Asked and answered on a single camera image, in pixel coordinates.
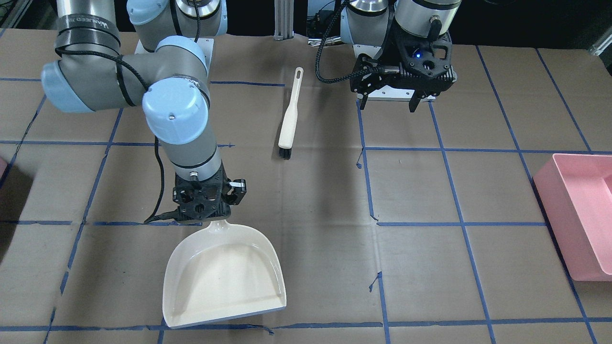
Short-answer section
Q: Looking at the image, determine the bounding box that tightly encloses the cream plastic dustpan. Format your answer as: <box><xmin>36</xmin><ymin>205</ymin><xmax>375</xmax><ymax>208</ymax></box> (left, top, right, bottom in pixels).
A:
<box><xmin>162</xmin><ymin>220</ymin><xmax>288</xmax><ymax>329</ymax></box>

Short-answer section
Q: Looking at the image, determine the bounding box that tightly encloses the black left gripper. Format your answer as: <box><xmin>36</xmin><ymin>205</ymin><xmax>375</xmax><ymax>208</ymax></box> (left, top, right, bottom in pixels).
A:
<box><xmin>350</xmin><ymin>21</ymin><xmax>456</xmax><ymax>112</ymax></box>

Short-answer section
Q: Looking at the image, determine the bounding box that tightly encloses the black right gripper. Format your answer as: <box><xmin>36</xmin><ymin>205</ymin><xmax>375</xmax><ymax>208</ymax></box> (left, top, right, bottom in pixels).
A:
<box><xmin>172</xmin><ymin>165</ymin><xmax>247</xmax><ymax>224</ymax></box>

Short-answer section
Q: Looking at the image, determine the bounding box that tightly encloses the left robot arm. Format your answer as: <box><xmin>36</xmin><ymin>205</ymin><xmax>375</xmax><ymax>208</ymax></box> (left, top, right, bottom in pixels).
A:
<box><xmin>339</xmin><ymin>0</ymin><xmax>462</xmax><ymax>112</ymax></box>

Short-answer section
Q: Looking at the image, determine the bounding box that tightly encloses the cream brush with black bristles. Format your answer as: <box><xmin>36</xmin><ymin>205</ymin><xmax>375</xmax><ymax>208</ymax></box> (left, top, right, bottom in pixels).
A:
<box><xmin>278</xmin><ymin>66</ymin><xmax>304</xmax><ymax>160</ymax></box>

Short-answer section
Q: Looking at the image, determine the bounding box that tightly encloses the pink plastic bin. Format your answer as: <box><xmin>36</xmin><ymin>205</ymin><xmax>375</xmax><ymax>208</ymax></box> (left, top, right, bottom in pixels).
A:
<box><xmin>533</xmin><ymin>154</ymin><xmax>612</xmax><ymax>282</ymax></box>

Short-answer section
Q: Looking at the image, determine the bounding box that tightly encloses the aluminium frame post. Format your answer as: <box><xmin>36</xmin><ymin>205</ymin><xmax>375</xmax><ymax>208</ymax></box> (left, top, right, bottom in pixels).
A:
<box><xmin>273</xmin><ymin>0</ymin><xmax>295</xmax><ymax>41</ymax></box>

